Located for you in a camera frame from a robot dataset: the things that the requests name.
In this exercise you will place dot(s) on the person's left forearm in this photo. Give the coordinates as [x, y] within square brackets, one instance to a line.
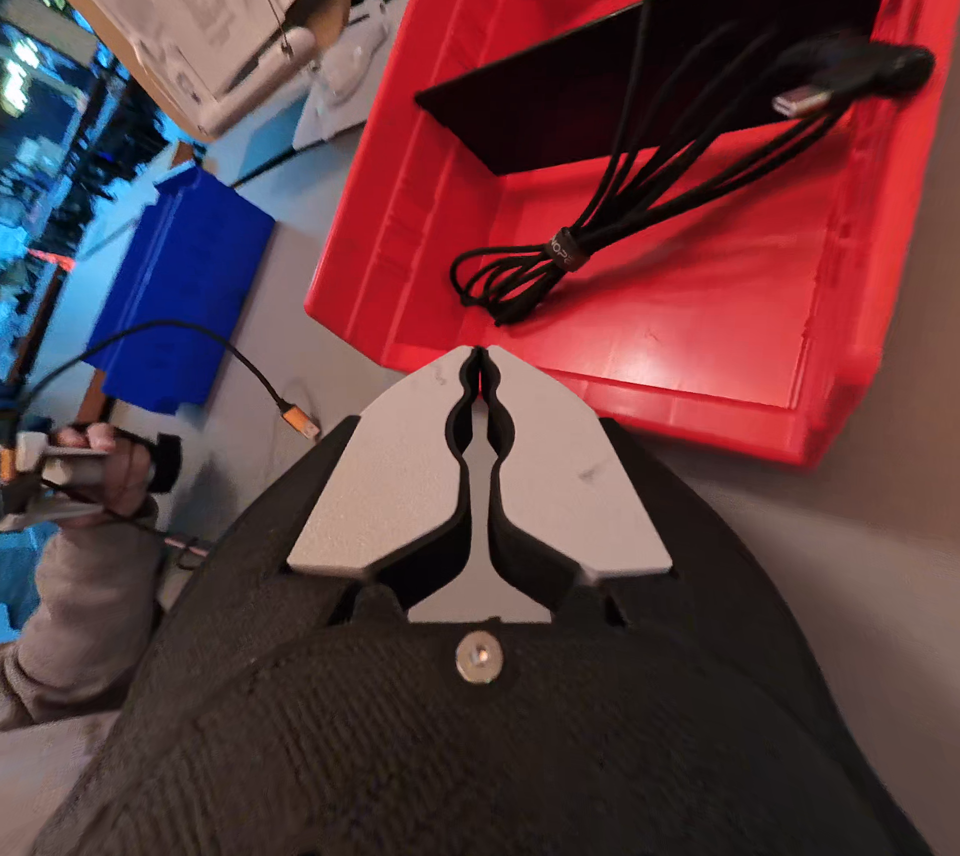
[82, 608]

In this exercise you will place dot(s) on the black bin divider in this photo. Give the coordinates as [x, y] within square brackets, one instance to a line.
[570, 99]

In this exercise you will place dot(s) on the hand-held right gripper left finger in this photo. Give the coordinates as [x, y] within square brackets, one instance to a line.
[382, 481]

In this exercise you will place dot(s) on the red plastic bin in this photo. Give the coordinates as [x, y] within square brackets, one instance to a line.
[675, 316]

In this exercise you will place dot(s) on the blue plastic bin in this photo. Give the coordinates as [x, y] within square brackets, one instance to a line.
[187, 271]

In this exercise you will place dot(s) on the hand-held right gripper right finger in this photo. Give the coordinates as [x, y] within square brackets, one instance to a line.
[577, 489]

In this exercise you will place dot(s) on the person's left hand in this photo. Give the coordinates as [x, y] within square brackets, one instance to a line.
[131, 481]

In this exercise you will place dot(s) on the grey desk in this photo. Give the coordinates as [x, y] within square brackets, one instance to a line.
[862, 608]

